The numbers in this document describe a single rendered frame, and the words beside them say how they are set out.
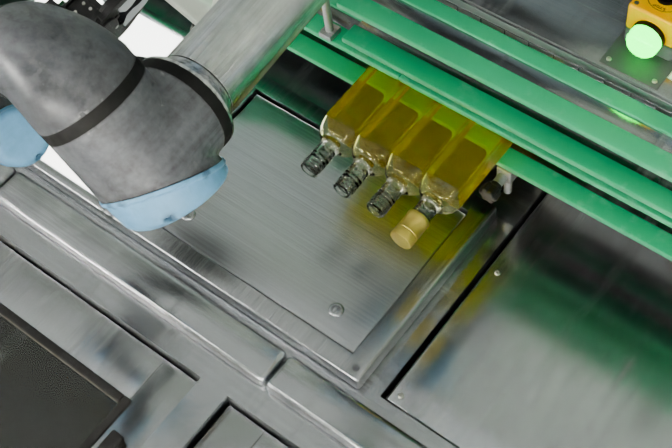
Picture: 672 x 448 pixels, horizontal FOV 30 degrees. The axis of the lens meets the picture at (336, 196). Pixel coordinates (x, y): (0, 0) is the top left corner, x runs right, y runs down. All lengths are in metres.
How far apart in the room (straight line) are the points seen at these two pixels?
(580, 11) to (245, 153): 0.57
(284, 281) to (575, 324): 0.42
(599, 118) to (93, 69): 0.72
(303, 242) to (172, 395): 0.29
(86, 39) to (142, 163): 0.12
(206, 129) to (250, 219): 0.68
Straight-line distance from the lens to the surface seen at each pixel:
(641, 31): 1.61
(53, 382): 1.86
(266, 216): 1.87
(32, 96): 1.16
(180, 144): 1.18
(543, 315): 1.80
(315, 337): 1.75
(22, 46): 1.17
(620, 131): 1.61
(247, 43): 1.25
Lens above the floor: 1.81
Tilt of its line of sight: 22 degrees down
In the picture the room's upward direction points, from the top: 139 degrees counter-clockwise
